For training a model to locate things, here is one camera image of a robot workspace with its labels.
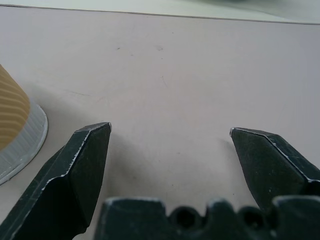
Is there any tan ribbed paper cup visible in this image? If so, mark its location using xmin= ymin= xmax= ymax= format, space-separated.
xmin=0 ymin=63 xmax=49 ymax=186

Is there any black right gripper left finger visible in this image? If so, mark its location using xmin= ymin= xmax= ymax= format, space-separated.
xmin=0 ymin=121 xmax=112 ymax=240

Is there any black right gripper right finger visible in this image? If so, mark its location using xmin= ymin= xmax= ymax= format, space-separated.
xmin=229 ymin=127 xmax=320 ymax=211

